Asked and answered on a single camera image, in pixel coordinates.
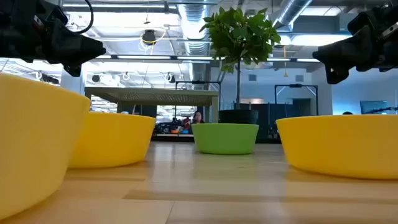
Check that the person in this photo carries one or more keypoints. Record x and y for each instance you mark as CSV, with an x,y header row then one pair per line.
x,y
197,118

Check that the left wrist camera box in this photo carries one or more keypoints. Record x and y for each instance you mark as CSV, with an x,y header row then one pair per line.
x,y
53,15

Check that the silver ceiling air duct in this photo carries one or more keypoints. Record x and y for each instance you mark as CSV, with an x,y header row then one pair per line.
x,y
289,12
194,21

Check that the background computer monitor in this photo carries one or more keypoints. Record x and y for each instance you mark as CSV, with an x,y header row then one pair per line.
x,y
373,107

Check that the ceiling strip light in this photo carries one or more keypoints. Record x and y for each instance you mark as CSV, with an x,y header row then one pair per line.
x,y
292,59
140,57

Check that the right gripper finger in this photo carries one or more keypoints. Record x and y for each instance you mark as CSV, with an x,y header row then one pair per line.
x,y
345,53

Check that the black ceiling-mounted device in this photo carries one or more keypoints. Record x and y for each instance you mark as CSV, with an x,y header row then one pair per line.
x,y
149,37

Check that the black aluminium table frame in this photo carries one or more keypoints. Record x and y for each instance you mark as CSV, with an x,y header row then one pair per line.
x,y
174,140

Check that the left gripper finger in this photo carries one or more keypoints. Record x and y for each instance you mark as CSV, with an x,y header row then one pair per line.
x,y
77,49

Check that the green leafy small tree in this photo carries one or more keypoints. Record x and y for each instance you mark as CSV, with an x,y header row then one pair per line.
x,y
239,37

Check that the pale green perforated rack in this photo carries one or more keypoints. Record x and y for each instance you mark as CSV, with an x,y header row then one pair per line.
x,y
149,96

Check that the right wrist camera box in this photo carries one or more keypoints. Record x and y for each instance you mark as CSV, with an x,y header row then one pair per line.
x,y
363,20

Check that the yellow plastic mini bowl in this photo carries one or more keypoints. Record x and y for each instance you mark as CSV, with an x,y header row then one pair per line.
x,y
115,140
34,140
342,146

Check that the green plastic mini bowl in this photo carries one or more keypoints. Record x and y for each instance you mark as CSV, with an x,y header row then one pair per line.
x,y
225,138

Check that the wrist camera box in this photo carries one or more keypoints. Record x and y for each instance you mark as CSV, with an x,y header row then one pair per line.
x,y
53,15
363,20

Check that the black plant pot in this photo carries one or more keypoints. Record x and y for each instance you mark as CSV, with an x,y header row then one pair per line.
x,y
238,116

